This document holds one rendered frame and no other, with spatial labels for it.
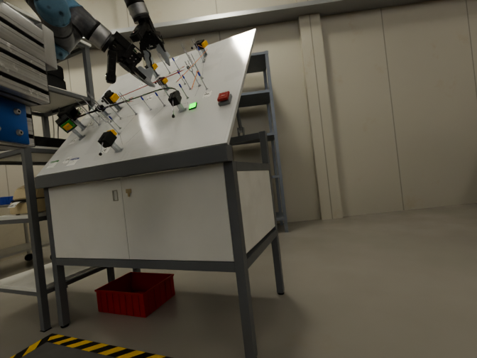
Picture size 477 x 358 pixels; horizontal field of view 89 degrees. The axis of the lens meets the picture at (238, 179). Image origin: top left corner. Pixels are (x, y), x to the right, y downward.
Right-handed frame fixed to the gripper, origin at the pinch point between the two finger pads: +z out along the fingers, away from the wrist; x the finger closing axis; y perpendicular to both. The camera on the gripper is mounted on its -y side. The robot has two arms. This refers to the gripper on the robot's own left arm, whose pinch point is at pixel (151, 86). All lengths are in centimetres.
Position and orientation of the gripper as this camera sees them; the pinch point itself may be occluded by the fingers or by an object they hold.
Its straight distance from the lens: 112.4
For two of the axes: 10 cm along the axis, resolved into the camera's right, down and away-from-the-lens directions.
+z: 6.5, 4.9, 5.8
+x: -5.3, -2.5, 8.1
